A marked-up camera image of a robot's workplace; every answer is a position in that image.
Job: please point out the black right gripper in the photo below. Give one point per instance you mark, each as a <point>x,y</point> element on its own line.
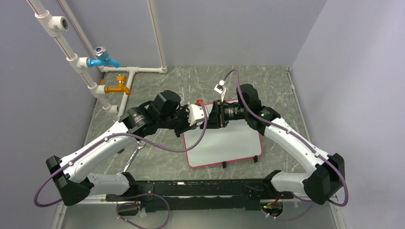
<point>216,119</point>

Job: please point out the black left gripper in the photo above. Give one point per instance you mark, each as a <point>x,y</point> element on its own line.
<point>184,110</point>

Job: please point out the pink framed whiteboard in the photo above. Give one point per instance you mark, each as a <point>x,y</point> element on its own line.
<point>237,141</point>

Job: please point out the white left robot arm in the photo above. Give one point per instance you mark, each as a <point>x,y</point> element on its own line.
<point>72,174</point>

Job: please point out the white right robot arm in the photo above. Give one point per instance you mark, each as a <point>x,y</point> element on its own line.
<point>324,173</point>

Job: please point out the silver combination wrench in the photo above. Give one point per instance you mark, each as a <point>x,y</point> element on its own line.
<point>140,145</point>

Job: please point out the orange brass faucet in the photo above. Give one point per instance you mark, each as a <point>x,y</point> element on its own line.
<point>121,86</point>

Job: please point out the blue plastic faucet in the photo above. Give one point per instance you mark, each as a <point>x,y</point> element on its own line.
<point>102,58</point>

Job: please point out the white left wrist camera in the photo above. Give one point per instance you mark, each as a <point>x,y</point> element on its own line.
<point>198,113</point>

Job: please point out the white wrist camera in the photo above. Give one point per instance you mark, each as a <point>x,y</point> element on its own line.
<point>222,90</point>
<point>198,113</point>

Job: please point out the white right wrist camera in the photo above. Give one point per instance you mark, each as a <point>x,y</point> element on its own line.
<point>222,90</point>

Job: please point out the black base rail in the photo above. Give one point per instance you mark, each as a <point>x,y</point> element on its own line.
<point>160,195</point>

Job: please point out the white PVC pipe frame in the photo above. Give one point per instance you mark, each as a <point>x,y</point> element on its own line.
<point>112,99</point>

